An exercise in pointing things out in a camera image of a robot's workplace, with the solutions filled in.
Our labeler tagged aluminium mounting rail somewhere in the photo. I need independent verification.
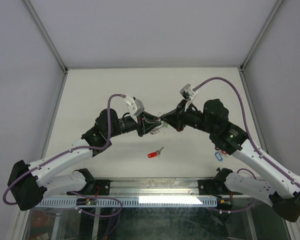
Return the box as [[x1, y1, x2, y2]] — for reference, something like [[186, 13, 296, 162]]
[[44, 176, 266, 198]]

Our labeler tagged blue tag key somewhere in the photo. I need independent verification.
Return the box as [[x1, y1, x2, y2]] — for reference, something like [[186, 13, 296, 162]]
[[214, 152, 223, 162]]

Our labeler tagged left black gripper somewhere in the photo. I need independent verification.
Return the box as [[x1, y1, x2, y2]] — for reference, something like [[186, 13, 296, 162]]
[[106, 111, 162, 139]]

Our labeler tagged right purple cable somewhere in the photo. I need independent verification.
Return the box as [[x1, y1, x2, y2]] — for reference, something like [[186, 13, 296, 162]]
[[192, 76, 300, 217]]

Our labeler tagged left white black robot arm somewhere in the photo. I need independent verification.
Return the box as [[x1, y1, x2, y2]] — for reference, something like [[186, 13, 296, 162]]
[[6, 108, 161, 211]]

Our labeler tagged white slotted cable duct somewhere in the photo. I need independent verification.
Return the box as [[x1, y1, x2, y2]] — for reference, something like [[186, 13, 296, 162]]
[[37, 195, 218, 209]]

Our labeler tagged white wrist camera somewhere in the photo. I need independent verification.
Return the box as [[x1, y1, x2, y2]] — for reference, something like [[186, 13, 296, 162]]
[[123, 95, 145, 118], [179, 83, 198, 112]]

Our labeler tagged metal keyring with yellow handle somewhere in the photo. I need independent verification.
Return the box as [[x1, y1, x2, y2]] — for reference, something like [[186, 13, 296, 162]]
[[149, 112, 165, 135]]

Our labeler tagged right aluminium frame post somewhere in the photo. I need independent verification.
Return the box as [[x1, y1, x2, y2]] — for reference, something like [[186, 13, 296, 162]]
[[240, 0, 286, 72]]

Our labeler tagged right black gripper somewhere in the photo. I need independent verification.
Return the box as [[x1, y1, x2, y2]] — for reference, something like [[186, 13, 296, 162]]
[[160, 99, 216, 136]]

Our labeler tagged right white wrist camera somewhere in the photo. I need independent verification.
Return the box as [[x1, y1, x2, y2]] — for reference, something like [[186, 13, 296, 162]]
[[179, 83, 198, 112]]

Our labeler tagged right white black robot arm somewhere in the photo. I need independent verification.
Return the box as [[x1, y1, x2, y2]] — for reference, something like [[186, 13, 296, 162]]
[[161, 99, 300, 223]]

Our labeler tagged aluminium frame post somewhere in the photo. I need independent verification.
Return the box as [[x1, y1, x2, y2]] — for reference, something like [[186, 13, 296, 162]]
[[21, 0, 68, 74], [240, 0, 286, 72]]

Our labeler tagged left aluminium frame post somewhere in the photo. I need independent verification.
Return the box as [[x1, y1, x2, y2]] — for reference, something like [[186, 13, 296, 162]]
[[21, 0, 68, 74]]

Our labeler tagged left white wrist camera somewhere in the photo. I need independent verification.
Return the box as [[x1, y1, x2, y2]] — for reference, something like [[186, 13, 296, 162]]
[[123, 95, 145, 118]]

